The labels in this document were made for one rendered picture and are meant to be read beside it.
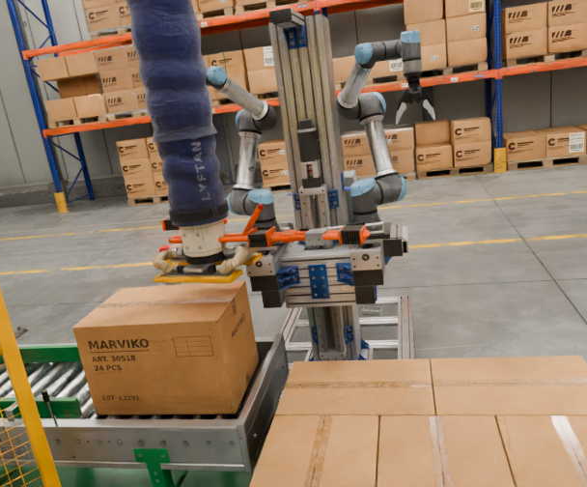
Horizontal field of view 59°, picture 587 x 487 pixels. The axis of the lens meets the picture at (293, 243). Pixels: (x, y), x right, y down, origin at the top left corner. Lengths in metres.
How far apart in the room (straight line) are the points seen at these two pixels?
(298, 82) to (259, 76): 6.72
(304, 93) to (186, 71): 0.82
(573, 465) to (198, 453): 1.25
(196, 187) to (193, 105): 0.29
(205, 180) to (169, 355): 0.68
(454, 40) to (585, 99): 2.90
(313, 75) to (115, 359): 1.52
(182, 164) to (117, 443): 1.09
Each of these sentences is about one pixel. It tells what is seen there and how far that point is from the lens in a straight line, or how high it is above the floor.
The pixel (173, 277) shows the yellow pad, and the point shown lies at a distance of 2.04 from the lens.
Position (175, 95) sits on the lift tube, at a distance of 1.90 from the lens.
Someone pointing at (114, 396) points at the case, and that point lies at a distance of 2.30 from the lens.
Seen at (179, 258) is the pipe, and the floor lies 1.12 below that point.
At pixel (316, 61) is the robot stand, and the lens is 2.57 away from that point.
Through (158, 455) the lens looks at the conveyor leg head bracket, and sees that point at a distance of 2.19.
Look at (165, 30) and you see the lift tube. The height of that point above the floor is 1.96.
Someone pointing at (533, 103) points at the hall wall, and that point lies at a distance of 10.58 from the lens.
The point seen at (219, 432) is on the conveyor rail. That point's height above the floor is 0.58.
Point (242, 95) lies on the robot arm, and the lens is 2.45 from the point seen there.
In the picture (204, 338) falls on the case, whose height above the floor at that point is 0.88.
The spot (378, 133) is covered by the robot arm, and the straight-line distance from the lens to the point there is 2.54.
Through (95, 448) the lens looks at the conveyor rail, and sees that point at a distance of 2.31.
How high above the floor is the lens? 1.72
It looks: 16 degrees down
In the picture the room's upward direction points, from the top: 8 degrees counter-clockwise
